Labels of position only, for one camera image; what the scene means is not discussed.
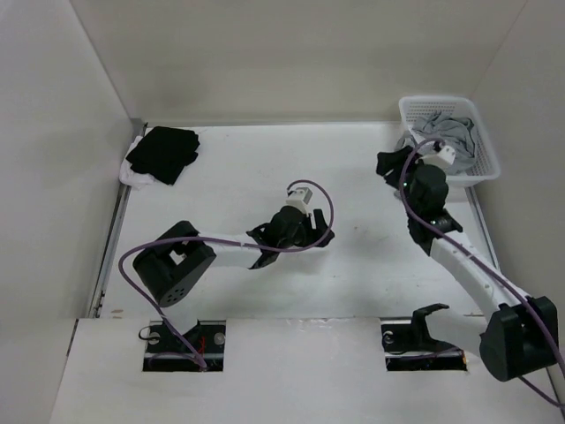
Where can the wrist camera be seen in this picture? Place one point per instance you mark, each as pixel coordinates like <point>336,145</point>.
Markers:
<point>299,198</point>
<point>441,156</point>

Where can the folded black tank top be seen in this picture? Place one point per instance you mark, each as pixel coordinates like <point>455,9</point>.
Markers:
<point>164,153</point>

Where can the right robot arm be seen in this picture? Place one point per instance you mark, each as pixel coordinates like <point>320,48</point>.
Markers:
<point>517,334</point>

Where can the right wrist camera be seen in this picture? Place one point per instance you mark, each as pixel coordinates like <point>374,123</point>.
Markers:
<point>441,156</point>

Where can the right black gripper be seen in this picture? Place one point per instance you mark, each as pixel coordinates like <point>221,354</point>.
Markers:
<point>387,161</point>

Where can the grey tank top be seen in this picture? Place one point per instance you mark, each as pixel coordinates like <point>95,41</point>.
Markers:
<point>458,132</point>

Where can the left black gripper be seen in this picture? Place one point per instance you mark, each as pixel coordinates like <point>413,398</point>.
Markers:
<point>312,233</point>

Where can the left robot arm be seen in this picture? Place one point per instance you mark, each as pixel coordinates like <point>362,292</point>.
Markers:
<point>172,269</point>

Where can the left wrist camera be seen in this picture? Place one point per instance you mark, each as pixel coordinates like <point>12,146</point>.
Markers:
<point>299,198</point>

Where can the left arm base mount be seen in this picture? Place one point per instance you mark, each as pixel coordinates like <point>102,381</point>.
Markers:
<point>165,352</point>

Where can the white plastic basket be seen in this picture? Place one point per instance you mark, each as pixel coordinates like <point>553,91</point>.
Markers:
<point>486,166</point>

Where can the folded white tank top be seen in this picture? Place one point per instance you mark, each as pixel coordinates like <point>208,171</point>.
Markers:
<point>133,179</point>

